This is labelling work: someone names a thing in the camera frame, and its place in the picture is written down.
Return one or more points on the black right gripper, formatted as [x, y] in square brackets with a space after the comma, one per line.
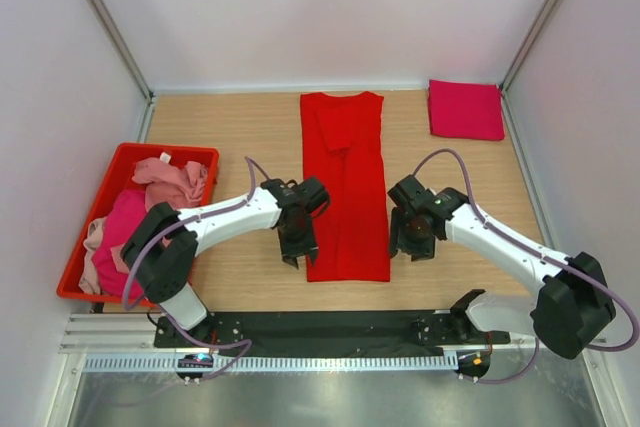
[421, 251]

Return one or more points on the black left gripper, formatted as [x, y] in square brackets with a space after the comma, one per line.
[290, 250]

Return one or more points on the red t shirt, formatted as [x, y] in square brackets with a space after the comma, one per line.
[341, 142]

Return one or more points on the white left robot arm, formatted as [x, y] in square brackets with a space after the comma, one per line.
[162, 249]

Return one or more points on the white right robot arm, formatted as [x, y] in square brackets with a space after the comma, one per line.
[565, 307]

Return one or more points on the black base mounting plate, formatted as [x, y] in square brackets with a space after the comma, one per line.
[344, 334]

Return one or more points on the light pink t shirt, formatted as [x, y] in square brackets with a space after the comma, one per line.
[164, 183]

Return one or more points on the folded magenta t shirt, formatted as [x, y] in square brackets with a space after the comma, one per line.
[465, 111]

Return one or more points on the magenta t shirt in bin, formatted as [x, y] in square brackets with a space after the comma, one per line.
[121, 222]

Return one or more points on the red plastic bin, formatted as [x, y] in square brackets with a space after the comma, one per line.
[118, 177]

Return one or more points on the beige t shirt in bin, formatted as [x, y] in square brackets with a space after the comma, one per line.
[97, 263]

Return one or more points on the white slotted cable duct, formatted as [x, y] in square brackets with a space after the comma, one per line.
[199, 363]

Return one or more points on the right aluminium frame post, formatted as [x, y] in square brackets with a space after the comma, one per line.
[540, 22]

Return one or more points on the aluminium frame post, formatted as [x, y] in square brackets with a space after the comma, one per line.
[107, 22]
[540, 22]

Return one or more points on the left aluminium frame post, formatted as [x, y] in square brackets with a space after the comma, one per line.
[107, 22]

